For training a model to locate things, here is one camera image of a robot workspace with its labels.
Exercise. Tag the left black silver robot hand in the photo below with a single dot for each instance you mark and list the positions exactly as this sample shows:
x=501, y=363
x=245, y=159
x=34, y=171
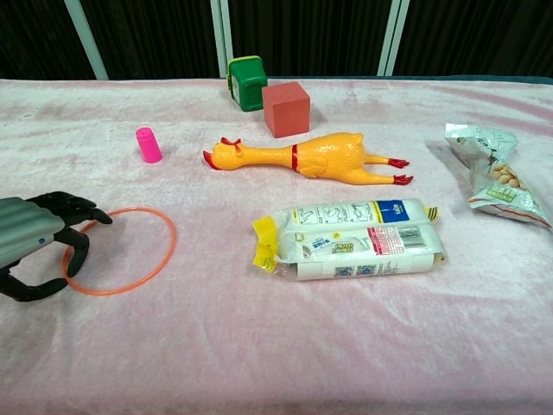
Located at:
x=26, y=229

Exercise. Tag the small pink plastic peg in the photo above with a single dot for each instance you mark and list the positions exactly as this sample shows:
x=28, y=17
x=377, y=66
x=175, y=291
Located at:
x=149, y=147

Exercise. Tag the green toy bin yellow lid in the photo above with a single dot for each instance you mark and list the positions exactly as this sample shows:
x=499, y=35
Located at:
x=250, y=91

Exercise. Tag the pink plush table cloth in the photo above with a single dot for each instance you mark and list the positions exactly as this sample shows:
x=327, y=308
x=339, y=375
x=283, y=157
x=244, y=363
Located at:
x=276, y=346

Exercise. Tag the red foam cube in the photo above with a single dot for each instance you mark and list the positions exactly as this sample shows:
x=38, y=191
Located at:
x=287, y=112

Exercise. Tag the yellow rubber chicken toy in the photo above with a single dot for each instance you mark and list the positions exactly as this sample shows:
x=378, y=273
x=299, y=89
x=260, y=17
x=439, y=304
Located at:
x=328, y=155

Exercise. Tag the white wet wipes pack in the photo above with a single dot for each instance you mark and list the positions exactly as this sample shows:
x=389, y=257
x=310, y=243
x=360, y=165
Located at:
x=345, y=242

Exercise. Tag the silver nut snack packet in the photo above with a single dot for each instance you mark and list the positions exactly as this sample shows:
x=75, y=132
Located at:
x=497, y=173

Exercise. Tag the white partition post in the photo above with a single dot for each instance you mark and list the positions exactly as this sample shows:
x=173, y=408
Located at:
x=220, y=39
x=393, y=39
x=86, y=41

